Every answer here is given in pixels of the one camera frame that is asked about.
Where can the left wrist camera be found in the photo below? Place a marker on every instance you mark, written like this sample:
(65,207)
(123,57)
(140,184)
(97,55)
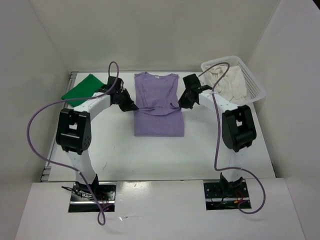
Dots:
(114,84)

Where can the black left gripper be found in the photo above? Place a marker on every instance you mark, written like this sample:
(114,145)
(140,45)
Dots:
(125,107)

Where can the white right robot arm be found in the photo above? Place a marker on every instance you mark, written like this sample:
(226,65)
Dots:
(235,129)

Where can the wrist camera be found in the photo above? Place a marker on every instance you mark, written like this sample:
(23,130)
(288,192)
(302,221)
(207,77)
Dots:
(191,82)
(114,84)

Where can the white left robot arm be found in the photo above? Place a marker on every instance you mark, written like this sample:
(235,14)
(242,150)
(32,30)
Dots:
(74,133)

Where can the lavender t shirt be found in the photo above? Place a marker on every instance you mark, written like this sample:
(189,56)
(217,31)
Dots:
(158,114)

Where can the white plastic basket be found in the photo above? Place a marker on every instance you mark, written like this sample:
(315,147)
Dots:
(255,91)

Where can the aluminium table edge rail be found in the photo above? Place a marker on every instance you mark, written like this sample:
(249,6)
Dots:
(56,155)

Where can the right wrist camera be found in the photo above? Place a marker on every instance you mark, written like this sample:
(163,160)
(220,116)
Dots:
(191,82)

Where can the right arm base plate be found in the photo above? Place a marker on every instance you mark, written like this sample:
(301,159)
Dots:
(217,199)

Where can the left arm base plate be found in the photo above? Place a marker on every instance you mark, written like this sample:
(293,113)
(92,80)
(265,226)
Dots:
(82,201)

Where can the cream t shirt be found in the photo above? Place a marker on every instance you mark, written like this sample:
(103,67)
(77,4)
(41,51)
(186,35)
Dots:
(232,86)

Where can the green t shirt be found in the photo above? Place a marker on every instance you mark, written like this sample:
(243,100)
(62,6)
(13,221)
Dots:
(85,89)

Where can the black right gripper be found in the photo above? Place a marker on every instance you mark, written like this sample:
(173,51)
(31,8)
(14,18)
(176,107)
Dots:
(183,103)

